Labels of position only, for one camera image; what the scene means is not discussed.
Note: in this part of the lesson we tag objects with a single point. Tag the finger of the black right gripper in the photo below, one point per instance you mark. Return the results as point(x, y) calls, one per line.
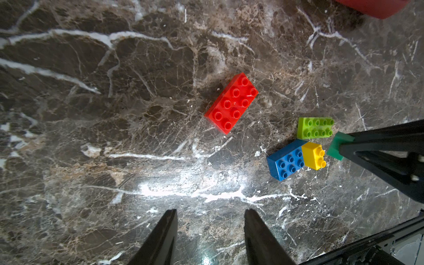
point(404, 136)
point(396, 164)

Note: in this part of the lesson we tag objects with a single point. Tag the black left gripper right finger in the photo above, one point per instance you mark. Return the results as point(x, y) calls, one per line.
point(262, 248)

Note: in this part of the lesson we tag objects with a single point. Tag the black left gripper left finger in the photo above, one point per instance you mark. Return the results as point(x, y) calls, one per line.
point(159, 247)

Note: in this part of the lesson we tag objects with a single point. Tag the small dark green lego brick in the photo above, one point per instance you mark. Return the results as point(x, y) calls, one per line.
point(340, 138)

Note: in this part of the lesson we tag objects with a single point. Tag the blue lego brick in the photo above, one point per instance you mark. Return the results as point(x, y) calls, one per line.
point(287, 160)

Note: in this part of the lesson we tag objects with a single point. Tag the small yellow lego brick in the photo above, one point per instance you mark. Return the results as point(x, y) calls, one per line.
point(313, 155)

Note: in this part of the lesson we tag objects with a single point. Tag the lime green lego brick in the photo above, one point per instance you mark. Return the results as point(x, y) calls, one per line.
point(314, 127)

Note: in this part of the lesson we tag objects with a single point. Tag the red lego brick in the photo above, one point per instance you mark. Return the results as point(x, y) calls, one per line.
point(228, 108)

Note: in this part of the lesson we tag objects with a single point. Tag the red polka dot toaster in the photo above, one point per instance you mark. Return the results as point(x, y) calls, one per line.
point(380, 9)

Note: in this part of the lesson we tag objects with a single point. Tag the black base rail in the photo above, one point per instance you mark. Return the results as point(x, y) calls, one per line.
point(399, 245)

